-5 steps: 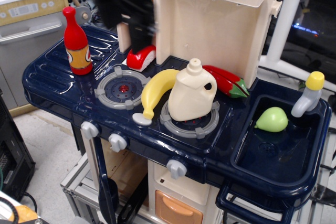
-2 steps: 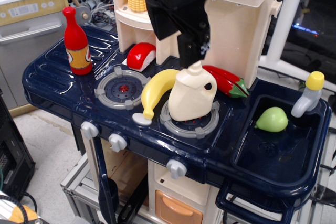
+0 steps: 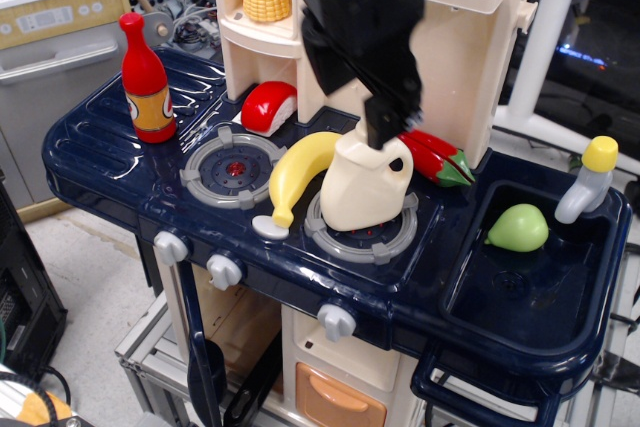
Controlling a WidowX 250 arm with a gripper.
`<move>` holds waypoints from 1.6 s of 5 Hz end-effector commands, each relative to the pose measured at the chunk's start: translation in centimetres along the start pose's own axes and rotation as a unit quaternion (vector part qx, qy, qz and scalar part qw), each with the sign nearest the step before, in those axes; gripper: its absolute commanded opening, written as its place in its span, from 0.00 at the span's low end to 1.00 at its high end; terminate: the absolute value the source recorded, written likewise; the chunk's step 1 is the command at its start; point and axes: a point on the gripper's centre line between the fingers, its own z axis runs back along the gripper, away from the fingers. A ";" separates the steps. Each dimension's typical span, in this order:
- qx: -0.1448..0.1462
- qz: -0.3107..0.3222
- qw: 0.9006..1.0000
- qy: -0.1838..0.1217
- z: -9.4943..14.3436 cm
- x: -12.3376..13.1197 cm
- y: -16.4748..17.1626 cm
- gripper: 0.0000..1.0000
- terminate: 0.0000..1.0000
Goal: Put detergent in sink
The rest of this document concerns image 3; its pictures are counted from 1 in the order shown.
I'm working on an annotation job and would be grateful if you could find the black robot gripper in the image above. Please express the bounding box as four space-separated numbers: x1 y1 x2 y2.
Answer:
302 0 424 150

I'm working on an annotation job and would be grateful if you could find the cream toy detergent jug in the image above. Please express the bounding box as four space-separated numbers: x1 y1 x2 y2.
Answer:
320 120 414 231

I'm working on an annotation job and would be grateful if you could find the red toy chili pepper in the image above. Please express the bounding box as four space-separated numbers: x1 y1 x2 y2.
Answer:
398 130 475 187

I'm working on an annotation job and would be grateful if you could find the yellow toy banana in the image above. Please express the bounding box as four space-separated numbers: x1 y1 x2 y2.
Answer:
269 131 342 229

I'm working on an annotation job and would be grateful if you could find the grey right stove burner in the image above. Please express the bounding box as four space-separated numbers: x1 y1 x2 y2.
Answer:
304 192 419 265

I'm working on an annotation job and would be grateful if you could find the grey stove burner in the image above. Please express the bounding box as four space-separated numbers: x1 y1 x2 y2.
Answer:
304 192 419 265
180 126 286 210

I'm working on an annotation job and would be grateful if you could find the red white toy sushi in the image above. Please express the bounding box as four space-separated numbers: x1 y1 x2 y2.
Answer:
241 81 298 137

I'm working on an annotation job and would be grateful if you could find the cream toy kitchen cabinet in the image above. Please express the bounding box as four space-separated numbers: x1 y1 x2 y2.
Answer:
216 0 537 167

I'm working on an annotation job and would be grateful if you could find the green toy pear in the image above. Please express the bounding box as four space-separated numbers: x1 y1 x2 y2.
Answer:
484 204 549 253

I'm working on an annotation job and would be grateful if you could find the small grey round button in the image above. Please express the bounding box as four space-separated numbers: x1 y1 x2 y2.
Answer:
251 215 289 240

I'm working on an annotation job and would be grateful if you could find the grey left stove burner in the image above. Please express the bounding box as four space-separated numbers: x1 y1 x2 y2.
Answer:
180 126 286 210

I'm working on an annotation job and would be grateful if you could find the navy toy kitchen countertop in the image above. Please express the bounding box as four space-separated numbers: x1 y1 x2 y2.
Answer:
42 49 632 426

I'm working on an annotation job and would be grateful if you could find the grey toy faucet yellow cap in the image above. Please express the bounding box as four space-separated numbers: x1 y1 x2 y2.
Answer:
554 136 618 224

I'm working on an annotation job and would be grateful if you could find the grey right stove knob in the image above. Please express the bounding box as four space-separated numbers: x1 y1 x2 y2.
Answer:
317 304 356 342

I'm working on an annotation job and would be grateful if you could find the grey stove knob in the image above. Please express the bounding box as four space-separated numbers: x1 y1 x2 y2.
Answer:
153 231 189 265
206 254 243 291
317 304 356 342

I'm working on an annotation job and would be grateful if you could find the grey middle stove knob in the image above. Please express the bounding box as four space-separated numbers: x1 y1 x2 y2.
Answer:
206 254 243 291

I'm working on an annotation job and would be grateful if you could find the red toy ketchup bottle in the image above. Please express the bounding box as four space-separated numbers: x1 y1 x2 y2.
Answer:
119 12 177 144

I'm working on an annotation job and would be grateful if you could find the grey left stove knob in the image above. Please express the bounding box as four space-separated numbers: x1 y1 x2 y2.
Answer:
153 231 189 265

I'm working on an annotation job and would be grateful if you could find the orange toy drawer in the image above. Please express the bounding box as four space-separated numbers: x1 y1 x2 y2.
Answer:
295 363 387 427

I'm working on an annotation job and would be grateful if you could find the grey toy dishwasher unit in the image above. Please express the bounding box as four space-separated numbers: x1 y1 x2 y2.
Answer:
1 0 130 209

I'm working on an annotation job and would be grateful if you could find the black computer case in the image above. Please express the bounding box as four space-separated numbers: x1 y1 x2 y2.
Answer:
1 190 67 380

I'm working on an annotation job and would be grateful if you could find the yellow sponge object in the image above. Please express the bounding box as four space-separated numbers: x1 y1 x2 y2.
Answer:
16 393 73 426

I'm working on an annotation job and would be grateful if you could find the navy toy oven door handle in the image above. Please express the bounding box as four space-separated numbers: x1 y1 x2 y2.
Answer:
177 260 223 427

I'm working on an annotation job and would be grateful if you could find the aluminium extrusion frame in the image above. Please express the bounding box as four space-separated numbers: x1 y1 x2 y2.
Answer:
115 294 199 426

